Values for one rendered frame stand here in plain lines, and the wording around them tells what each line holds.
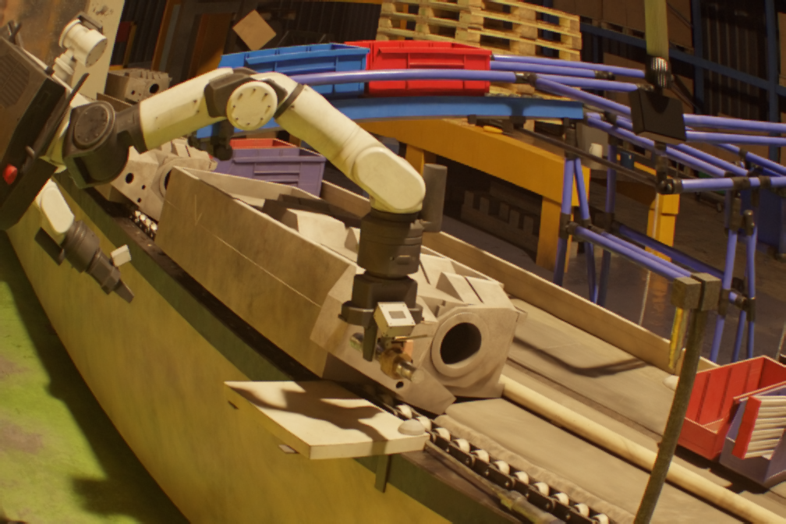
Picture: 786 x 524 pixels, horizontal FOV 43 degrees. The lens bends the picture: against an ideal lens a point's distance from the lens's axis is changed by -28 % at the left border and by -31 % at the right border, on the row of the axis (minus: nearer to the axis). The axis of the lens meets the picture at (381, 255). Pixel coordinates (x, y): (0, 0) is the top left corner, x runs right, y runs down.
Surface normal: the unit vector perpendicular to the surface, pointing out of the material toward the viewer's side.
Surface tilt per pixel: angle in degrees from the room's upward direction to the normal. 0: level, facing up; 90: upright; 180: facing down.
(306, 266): 80
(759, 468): 95
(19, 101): 73
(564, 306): 88
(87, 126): 58
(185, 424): 90
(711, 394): 88
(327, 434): 0
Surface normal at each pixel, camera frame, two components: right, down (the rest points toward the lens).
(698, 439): -0.88, 0.08
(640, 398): 0.11, -0.97
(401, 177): 0.13, 0.22
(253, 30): 0.47, 0.23
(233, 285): -0.85, -0.16
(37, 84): -0.15, -0.11
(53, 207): 0.48, -0.05
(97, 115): -0.07, -0.35
